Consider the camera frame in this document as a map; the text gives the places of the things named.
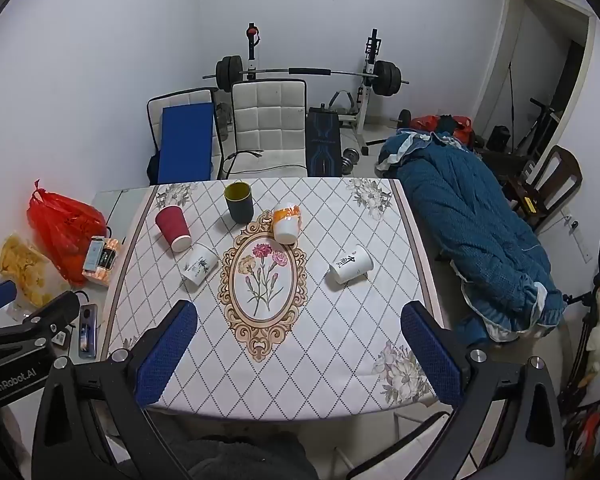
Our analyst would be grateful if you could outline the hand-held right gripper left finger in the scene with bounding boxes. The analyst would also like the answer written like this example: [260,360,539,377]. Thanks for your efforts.
[32,300,198,480]

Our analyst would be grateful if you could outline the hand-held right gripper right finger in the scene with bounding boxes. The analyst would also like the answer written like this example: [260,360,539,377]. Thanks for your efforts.
[347,301,566,480]

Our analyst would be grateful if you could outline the white cup with plant print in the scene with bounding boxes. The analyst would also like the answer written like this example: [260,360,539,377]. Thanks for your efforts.
[180,242,220,283]

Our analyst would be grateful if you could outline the white cup with black print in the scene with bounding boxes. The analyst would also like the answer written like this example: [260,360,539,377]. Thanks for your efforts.
[328,245,374,285]

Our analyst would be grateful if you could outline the red paper cup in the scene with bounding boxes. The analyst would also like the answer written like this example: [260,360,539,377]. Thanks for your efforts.
[155,205,193,253]

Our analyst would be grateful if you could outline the dark green cup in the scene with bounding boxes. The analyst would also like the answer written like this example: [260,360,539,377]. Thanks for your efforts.
[223,181,255,224]

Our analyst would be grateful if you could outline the orange and white cup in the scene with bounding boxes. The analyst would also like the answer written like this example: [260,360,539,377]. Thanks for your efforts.
[272,202,302,245]

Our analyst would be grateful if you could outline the blue handheld device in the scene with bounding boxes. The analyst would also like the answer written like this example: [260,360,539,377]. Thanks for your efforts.
[78,303,99,360]

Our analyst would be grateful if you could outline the yellow snack bag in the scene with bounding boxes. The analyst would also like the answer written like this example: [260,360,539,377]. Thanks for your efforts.
[0,232,56,308]

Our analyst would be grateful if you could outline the smartphone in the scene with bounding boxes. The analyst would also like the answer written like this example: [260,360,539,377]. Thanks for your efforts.
[83,239,106,272]

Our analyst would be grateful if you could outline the orange tissue box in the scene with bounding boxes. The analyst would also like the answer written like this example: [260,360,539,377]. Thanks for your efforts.
[81,236,123,288]

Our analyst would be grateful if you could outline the red plastic bag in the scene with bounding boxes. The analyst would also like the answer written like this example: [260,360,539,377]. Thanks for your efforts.
[26,179,108,288]

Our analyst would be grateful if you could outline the floral diamond pattern tablecloth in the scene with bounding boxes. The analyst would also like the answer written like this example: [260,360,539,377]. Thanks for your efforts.
[100,176,446,421]

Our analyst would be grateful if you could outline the person's dark trousers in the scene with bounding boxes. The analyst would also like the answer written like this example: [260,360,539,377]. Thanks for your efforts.
[150,415,321,480]

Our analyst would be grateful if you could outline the teal quilted blanket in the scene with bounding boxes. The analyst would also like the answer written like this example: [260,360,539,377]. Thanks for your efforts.
[376,127,566,343]

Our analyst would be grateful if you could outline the black tripod stand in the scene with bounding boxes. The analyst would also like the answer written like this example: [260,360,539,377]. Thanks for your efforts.
[560,232,600,411]

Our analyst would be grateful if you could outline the small dumbbell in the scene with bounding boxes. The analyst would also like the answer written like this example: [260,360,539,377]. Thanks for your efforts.
[342,147,362,176]

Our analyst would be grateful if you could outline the blue flat board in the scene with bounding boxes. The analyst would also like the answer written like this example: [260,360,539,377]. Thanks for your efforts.
[157,102,215,184]

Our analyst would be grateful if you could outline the white padded chair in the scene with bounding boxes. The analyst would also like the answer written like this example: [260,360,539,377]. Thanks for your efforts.
[146,87,226,183]
[225,79,308,179]

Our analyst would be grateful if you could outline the dark wooden chair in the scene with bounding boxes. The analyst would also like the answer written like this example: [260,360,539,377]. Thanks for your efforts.
[500,145,582,231]

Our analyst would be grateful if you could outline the black box speaker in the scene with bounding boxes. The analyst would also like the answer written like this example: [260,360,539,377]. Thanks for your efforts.
[487,125,512,151]

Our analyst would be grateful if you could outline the white barbell rack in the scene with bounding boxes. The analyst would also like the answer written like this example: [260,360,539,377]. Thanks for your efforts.
[245,22,386,157]

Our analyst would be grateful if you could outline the black barbell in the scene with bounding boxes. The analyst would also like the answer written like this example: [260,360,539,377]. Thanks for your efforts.
[202,55,411,98]

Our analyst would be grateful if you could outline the black cable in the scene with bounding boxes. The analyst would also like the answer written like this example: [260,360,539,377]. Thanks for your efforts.
[222,149,267,173]

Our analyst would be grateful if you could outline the white door frame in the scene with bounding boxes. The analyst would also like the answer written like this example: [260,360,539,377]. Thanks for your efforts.
[472,0,597,161]

